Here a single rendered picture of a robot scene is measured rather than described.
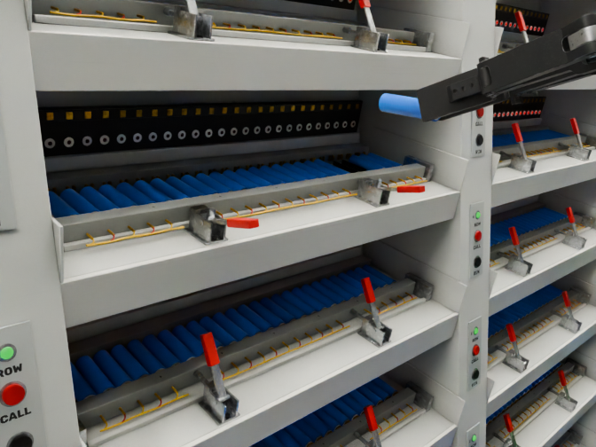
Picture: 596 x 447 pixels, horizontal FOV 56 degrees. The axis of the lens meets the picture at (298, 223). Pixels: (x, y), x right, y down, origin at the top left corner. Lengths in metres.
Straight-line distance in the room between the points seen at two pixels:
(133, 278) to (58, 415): 0.13
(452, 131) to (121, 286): 0.56
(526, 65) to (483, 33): 0.50
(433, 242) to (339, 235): 0.28
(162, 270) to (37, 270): 0.11
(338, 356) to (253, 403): 0.15
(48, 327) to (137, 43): 0.25
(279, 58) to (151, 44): 0.15
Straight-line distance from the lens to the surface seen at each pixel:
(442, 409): 1.03
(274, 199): 0.67
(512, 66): 0.46
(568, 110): 1.57
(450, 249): 0.92
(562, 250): 1.35
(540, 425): 1.44
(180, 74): 0.55
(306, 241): 0.65
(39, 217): 0.48
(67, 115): 0.66
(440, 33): 0.91
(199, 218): 0.57
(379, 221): 0.74
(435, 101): 0.53
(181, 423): 0.64
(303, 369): 0.73
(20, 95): 0.48
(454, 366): 0.98
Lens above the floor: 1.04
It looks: 11 degrees down
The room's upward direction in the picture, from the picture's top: 2 degrees counter-clockwise
